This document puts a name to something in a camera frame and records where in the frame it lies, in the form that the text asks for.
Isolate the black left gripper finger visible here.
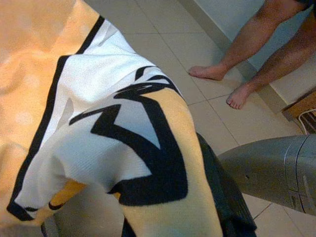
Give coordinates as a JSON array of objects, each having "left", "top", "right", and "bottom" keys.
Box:
[{"left": 196, "top": 132, "right": 258, "bottom": 237}]

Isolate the yellow cartoon print blanket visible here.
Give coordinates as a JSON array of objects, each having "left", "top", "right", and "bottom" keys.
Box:
[{"left": 0, "top": 0, "right": 224, "bottom": 237}]

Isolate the grey robot left leg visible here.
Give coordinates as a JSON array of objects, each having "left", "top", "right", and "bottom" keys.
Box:
[{"left": 218, "top": 134, "right": 316, "bottom": 216}]

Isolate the brown wooden furniture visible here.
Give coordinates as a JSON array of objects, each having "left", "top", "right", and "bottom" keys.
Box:
[{"left": 281, "top": 92, "right": 316, "bottom": 122}]

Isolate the person's bare leg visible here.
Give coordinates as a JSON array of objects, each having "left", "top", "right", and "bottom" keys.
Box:
[
  {"left": 226, "top": 7, "right": 316, "bottom": 110},
  {"left": 188, "top": 0, "right": 308, "bottom": 81}
]

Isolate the white wire rack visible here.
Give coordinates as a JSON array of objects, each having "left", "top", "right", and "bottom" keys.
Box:
[{"left": 297, "top": 108, "right": 316, "bottom": 136}]

